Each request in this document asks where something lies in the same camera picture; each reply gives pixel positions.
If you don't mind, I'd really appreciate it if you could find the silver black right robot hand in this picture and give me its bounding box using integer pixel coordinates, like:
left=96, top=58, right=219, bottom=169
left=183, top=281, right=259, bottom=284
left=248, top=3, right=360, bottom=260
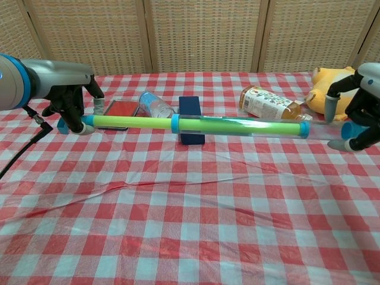
left=325, top=62, right=380, bottom=152

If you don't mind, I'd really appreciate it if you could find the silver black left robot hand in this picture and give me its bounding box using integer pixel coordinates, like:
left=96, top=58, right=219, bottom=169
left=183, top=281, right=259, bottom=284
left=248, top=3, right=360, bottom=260
left=29, top=59, right=105, bottom=136

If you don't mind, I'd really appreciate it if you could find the green and blue water pump toy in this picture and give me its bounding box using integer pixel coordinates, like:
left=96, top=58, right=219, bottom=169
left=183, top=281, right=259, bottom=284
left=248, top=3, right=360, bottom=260
left=57, top=113, right=371, bottom=141

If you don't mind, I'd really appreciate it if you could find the woven wood-framed screen panel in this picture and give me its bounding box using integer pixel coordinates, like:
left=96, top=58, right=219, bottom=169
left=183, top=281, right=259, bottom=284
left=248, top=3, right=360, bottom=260
left=144, top=0, right=270, bottom=74
left=257, top=0, right=380, bottom=74
left=24, top=0, right=154, bottom=77
left=0, top=0, right=53, bottom=60
left=351, top=11, right=380, bottom=68

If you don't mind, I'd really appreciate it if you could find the yellow plush toy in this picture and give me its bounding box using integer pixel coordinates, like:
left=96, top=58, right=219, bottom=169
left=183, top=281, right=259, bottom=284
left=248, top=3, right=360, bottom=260
left=305, top=66, right=359, bottom=116

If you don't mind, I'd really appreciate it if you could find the red stamp pad with dark rim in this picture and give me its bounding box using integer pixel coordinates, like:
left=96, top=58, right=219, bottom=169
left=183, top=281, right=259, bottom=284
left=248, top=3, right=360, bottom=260
left=96, top=100, right=140, bottom=131

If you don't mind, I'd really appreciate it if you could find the clear water bottle blue label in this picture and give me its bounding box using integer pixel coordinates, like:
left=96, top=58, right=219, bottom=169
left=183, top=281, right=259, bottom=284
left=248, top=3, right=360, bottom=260
left=138, top=91, right=176, bottom=119

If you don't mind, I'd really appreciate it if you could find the amber tea bottle white cap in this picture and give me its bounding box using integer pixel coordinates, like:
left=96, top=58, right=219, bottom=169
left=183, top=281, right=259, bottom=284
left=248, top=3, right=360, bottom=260
left=239, top=85, right=314, bottom=121

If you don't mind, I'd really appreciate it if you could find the dark blue rectangular box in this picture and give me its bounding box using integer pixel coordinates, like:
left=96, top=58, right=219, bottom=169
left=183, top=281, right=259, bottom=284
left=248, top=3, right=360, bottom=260
left=178, top=95, right=206, bottom=146

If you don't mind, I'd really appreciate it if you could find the red white checkered tablecloth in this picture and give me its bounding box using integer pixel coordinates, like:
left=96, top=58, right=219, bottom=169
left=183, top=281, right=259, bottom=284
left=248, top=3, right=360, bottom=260
left=0, top=70, right=380, bottom=285

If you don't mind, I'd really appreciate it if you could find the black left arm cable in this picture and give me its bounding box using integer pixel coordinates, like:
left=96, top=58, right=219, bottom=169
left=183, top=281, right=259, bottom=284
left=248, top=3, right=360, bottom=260
left=0, top=103, right=54, bottom=179

